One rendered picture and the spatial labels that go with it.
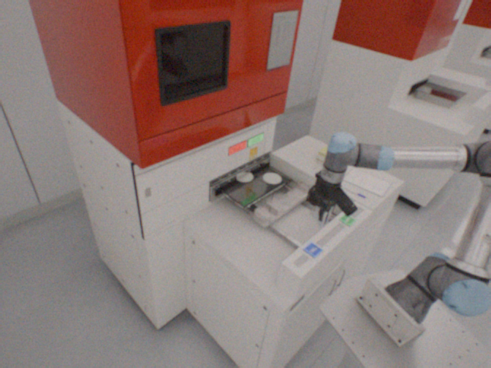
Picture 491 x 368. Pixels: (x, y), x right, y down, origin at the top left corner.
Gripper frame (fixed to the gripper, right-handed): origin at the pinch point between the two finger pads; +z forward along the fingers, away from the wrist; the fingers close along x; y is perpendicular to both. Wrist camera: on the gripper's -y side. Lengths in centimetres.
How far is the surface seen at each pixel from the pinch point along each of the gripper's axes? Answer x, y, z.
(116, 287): 42, 106, 111
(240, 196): -7, 48, 21
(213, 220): 9, 49, 29
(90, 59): 40, 79, -43
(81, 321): 68, 98, 111
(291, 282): 14.0, -1.0, 20.5
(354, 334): 8.4, -26.3, 28.7
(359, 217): -32.4, -1.9, 14.6
